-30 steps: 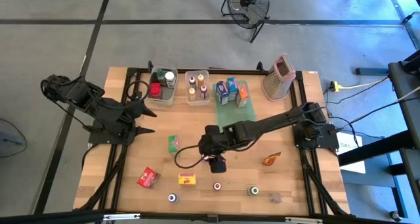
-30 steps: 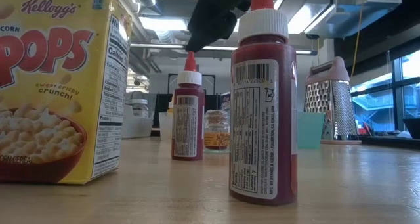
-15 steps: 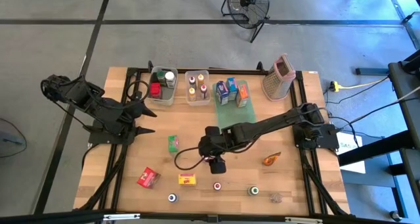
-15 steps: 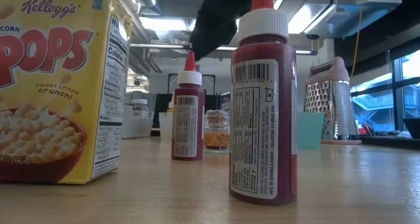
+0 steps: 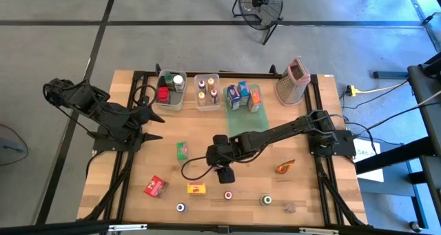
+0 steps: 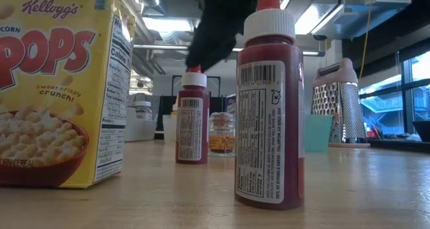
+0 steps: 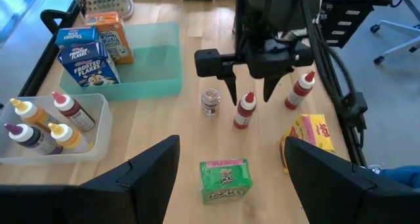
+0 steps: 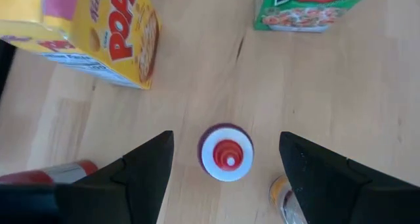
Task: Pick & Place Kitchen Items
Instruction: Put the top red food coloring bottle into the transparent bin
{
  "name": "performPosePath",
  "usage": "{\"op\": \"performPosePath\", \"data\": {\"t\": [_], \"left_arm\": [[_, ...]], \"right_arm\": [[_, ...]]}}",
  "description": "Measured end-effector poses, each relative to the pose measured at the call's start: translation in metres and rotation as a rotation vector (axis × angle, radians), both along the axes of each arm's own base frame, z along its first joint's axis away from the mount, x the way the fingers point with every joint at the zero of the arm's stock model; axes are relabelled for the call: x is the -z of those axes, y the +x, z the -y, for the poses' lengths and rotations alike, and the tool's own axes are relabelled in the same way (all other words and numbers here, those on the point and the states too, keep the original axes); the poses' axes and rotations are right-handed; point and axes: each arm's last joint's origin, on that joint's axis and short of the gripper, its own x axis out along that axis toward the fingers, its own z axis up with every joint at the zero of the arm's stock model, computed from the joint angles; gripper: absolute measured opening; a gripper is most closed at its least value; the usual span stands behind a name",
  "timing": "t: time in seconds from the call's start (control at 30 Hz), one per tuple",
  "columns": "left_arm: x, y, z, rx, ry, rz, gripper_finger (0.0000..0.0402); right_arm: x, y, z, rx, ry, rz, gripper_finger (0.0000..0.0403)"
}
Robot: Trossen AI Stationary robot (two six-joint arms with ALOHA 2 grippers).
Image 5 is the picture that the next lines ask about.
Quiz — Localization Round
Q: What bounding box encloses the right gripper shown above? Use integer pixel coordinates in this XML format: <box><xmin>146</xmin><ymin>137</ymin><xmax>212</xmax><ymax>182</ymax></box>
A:
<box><xmin>205</xmin><ymin>134</ymin><xmax>249</xmax><ymax>185</ymax></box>

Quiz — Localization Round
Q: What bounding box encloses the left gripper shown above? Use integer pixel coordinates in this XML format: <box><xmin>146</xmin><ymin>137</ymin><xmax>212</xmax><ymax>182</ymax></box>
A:
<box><xmin>122</xmin><ymin>105</ymin><xmax>165</xmax><ymax>150</ymax></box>

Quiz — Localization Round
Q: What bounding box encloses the green cereal box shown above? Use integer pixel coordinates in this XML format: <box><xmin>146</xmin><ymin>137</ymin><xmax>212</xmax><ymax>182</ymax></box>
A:
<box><xmin>176</xmin><ymin>141</ymin><xmax>189</xmax><ymax>161</ymax></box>

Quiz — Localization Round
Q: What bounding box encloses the white-lid spice jar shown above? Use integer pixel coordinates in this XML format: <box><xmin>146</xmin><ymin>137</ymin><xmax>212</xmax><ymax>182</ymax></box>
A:
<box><xmin>173</xmin><ymin>74</ymin><xmax>185</xmax><ymax>93</ymax></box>

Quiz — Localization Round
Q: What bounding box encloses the dark blue cereal box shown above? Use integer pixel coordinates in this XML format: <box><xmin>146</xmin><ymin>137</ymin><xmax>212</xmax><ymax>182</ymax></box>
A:
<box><xmin>226</xmin><ymin>85</ymin><xmax>242</xmax><ymax>111</ymax></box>

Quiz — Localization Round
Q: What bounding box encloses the orange snack box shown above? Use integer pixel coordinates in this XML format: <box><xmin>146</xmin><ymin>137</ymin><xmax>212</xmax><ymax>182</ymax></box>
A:
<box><xmin>247</xmin><ymin>88</ymin><xmax>263</xmax><ymax>114</ymax></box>

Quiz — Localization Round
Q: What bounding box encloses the frosted white plastic bin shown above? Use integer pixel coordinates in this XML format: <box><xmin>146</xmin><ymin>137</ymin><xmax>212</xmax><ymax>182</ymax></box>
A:
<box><xmin>153</xmin><ymin>68</ymin><xmax>188</xmax><ymax>112</ymax></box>

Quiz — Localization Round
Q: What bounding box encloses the teal plastic tray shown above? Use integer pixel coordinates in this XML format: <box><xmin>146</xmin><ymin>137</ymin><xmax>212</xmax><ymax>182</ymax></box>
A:
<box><xmin>223</xmin><ymin>84</ymin><xmax>270</xmax><ymax>139</ymax></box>

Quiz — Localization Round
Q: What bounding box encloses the yellow Corn Pops box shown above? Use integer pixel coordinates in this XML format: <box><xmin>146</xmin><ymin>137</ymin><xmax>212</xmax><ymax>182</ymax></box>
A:
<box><xmin>187</xmin><ymin>181</ymin><xmax>207</xmax><ymax>196</ymax></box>

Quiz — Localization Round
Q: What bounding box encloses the clear plastic bin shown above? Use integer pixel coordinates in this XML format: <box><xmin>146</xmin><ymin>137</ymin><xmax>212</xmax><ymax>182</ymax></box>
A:
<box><xmin>194</xmin><ymin>73</ymin><xmax>223</xmax><ymax>112</ymax></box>

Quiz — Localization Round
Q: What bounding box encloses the red cereal box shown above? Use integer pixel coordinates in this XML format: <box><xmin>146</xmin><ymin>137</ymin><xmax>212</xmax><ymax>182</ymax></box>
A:
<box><xmin>143</xmin><ymin>174</ymin><xmax>170</xmax><ymax>199</ymax></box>

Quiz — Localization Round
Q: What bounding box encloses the orange snack packet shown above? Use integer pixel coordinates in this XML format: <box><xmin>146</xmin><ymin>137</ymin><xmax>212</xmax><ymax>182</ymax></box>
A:
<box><xmin>275</xmin><ymin>159</ymin><xmax>296</xmax><ymax>175</ymax></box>

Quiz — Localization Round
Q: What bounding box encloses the pink metal box grater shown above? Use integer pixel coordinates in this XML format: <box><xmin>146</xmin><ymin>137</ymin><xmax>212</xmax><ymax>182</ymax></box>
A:
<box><xmin>274</xmin><ymin>55</ymin><xmax>311</xmax><ymax>107</ymax></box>

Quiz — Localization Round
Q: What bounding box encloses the black gantry crossbar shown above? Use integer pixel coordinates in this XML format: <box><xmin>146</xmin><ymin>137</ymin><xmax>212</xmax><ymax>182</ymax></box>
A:
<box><xmin>0</xmin><ymin>219</ymin><xmax>441</xmax><ymax>235</ymax></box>

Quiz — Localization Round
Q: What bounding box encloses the grey floor object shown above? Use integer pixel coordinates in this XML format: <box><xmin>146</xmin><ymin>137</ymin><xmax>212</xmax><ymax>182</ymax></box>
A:
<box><xmin>0</xmin><ymin>138</ymin><xmax>25</xmax><ymax>154</ymax></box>

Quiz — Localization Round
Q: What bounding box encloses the white paper sheet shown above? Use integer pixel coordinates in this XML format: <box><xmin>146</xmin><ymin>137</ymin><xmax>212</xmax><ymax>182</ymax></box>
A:
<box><xmin>353</xmin><ymin>138</ymin><xmax>384</xmax><ymax>183</ymax></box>

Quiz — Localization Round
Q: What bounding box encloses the black floor fan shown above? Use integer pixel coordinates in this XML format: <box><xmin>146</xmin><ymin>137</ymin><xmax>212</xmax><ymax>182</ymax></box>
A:
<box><xmin>231</xmin><ymin>0</ymin><xmax>285</xmax><ymax>45</ymax></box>

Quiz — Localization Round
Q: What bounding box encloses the dark metal floor bar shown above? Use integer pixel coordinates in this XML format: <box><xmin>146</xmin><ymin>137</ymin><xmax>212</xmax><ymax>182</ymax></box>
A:
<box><xmin>373</xmin><ymin>70</ymin><xmax>410</xmax><ymax>80</ymax></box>

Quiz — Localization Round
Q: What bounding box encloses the black caster wheel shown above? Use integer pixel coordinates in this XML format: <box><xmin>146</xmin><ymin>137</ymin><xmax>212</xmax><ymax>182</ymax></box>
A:
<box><xmin>409</xmin><ymin>220</ymin><xmax>424</xmax><ymax>234</ymax></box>

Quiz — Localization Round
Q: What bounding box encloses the black metal workbench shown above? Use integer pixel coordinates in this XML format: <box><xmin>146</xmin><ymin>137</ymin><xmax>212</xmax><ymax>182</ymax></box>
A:
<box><xmin>354</xmin><ymin>50</ymin><xmax>441</xmax><ymax>229</ymax></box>

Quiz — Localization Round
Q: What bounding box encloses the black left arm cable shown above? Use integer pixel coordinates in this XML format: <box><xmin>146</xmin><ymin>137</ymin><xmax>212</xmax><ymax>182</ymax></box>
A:
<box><xmin>132</xmin><ymin>84</ymin><xmax>160</xmax><ymax>108</ymax></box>

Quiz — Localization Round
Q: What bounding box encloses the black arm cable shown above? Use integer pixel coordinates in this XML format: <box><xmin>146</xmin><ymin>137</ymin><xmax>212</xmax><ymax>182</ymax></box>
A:
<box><xmin>132</xmin><ymin>84</ymin><xmax>160</xmax><ymax>108</ymax></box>
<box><xmin>181</xmin><ymin>154</ymin><xmax>221</xmax><ymax>181</ymax></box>

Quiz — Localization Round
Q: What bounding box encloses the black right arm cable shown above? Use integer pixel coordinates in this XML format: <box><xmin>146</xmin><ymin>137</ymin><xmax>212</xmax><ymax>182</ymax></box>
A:
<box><xmin>181</xmin><ymin>154</ymin><xmax>221</xmax><ymax>181</ymax></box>

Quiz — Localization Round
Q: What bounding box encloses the black aluminium table frame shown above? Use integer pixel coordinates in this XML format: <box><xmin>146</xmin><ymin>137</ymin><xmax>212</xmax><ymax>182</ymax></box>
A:
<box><xmin>76</xmin><ymin>63</ymin><xmax>369</xmax><ymax>229</ymax></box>

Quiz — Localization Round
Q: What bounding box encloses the silver metal bracket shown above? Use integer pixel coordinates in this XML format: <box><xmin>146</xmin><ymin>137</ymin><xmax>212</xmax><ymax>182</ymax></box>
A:
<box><xmin>298</xmin><ymin>227</ymin><xmax>339</xmax><ymax>235</ymax></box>
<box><xmin>107</xmin><ymin>223</ymin><xmax>148</xmax><ymax>232</ymax></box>

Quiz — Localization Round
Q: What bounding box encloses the yellow power cable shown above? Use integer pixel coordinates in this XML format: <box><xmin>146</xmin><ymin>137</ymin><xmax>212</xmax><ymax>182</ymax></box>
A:
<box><xmin>346</xmin><ymin>79</ymin><xmax>411</xmax><ymax>97</ymax></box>

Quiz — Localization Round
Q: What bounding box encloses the black floor cable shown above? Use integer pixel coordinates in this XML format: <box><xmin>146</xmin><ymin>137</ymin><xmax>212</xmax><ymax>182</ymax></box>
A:
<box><xmin>339</xmin><ymin>100</ymin><xmax>441</xmax><ymax>143</ymax></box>

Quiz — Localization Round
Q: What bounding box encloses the white cable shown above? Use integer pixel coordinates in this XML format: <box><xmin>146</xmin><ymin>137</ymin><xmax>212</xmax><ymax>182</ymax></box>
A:
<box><xmin>404</xmin><ymin>90</ymin><xmax>441</xmax><ymax>112</ymax></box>

